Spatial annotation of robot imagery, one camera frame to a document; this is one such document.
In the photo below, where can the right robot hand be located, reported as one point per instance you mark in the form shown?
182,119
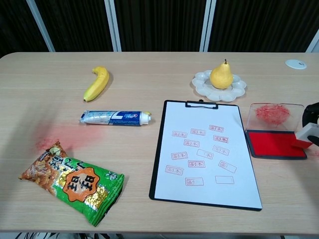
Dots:
310,114

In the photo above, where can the red white rubber stamp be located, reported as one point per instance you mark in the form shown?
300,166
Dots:
302,133

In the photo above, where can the red ink pad case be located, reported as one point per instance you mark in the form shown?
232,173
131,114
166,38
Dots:
269,144

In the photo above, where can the yellow pear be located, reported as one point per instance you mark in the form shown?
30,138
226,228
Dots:
221,77

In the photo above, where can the white flower-shaped plate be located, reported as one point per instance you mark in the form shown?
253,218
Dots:
207,92

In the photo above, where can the black clipboard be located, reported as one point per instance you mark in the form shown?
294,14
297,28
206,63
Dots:
202,104

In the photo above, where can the white stamped paper sheet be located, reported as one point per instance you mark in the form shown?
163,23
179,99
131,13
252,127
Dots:
199,117

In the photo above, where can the blue white toothpaste tube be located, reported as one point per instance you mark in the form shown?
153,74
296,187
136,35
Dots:
112,118

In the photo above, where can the yellow banana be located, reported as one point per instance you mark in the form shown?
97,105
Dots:
98,83

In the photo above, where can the green orange snack bag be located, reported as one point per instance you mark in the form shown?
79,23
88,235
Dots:
74,184

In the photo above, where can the grey partition post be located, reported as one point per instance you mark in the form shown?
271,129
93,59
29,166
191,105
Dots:
314,46
113,25
40,25
207,25

